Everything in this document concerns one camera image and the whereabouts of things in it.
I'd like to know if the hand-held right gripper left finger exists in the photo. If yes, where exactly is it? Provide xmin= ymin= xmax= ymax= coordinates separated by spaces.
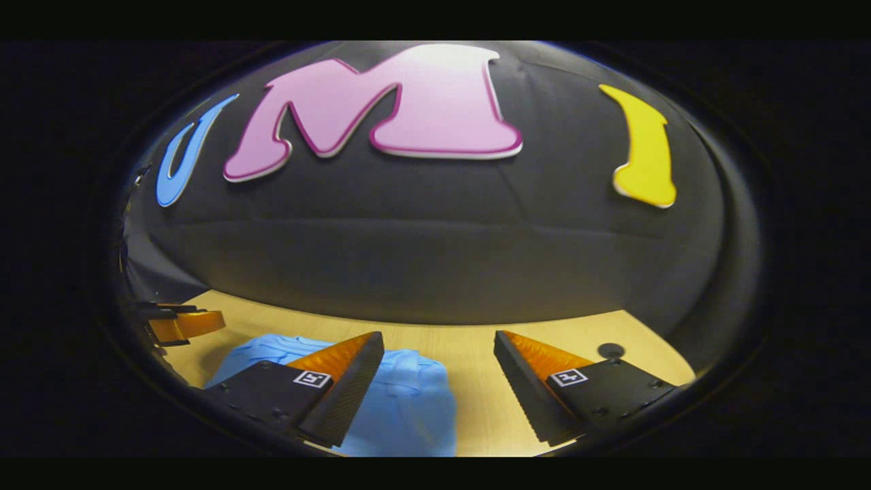
xmin=197 ymin=331 xmax=385 ymax=448

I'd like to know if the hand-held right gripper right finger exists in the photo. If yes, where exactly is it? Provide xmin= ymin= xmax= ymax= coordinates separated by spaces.
xmin=493 ymin=330 xmax=678 ymax=448

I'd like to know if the light blue T-shirt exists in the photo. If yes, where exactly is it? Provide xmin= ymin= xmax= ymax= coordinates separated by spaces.
xmin=204 ymin=333 xmax=458 ymax=457

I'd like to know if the black backdrop cloth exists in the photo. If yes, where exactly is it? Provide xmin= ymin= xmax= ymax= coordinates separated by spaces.
xmin=119 ymin=41 xmax=763 ymax=382

